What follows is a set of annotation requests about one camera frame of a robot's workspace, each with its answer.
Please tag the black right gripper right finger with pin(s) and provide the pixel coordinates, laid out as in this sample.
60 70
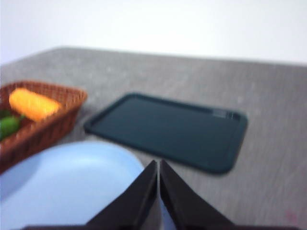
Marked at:
187 209

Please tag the light blue plate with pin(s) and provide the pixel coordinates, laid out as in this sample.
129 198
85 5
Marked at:
69 184

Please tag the brown wicker basket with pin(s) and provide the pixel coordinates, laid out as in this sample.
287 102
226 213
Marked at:
33 137

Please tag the dark green tray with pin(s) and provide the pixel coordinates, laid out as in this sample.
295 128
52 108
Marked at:
207 138

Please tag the yellow toy corn cob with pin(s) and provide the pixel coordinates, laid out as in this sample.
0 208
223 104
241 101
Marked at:
32 105

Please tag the green toy pepper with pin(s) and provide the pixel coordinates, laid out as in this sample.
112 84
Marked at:
9 125

